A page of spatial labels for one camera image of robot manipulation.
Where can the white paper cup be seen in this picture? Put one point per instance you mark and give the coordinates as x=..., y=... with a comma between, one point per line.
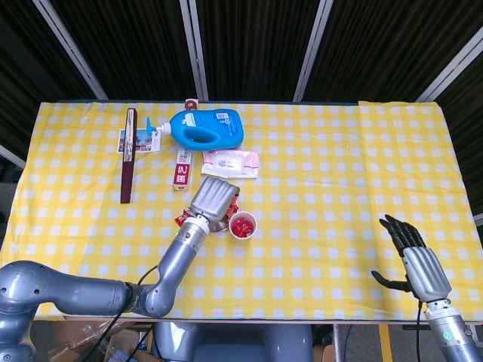
x=253, y=225

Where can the small red white packet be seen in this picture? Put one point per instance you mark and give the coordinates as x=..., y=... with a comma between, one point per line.
x=191, y=104

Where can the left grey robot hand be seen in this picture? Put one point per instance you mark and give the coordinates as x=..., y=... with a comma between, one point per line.
x=213, y=198

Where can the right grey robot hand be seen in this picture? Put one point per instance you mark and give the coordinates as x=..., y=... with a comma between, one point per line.
x=426, y=271

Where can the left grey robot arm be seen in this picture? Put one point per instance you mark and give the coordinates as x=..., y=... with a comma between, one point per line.
x=181, y=256

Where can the metal table leg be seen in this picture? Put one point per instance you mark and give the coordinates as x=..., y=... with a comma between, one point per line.
x=337, y=343

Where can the blue pump bottle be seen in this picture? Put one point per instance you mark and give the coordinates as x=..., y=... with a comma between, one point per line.
x=226, y=128

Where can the brown cardboard box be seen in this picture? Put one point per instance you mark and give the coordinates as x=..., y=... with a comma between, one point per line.
x=68, y=335

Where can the red white toothpaste box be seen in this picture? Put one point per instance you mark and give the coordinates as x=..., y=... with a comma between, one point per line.
x=183, y=177

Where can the white metal frame post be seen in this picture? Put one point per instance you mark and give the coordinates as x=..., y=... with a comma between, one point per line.
x=71, y=49
x=195, y=49
x=311, y=49
x=11, y=155
x=479, y=219
x=453, y=71

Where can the red candy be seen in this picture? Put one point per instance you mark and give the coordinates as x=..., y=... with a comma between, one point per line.
x=234, y=205
x=244, y=222
x=237, y=230
x=182, y=216
x=248, y=231

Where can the photo postcard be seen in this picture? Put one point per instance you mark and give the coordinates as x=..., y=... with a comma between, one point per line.
x=149, y=143

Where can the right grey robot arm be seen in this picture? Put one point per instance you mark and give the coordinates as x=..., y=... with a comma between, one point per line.
x=453, y=335

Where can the pink wet wipes pack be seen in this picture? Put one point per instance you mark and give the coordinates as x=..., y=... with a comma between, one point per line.
x=230, y=164

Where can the dark brown folded fan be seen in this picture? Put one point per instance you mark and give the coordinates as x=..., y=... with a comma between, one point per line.
x=128, y=169

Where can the black pleated curtain panel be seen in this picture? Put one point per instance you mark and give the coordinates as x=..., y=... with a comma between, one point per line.
x=377, y=49
x=471, y=132
x=22, y=75
x=256, y=49
x=132, y=49

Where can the grey robot torso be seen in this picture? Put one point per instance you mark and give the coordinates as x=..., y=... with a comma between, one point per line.
x=234, y=343

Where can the yellow white checked tablecloth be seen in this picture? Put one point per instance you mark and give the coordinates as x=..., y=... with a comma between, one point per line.
x=320, y=188

